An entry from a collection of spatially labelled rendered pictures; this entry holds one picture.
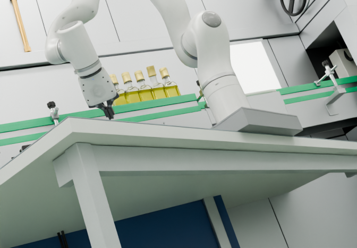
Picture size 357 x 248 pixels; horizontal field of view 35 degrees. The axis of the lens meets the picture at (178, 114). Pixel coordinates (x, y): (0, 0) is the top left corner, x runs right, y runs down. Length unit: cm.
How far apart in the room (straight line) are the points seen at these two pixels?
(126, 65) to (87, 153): 140
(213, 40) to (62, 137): 83
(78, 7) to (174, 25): 33
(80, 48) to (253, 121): 57
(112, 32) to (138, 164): 145
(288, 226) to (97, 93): 112
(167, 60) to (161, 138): 134
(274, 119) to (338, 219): 109
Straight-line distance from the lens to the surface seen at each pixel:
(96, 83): 182
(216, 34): 184
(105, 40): 263
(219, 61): 184
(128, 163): 125
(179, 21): 198
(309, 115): 257
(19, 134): 203
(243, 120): 157
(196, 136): 141
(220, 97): 179
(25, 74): 247
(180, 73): 261
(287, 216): 257
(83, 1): 188
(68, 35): 177
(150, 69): 239
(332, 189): 274
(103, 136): 118
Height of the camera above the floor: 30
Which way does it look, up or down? 20 degrees up
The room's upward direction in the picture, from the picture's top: 20 degrees counter-clockwise
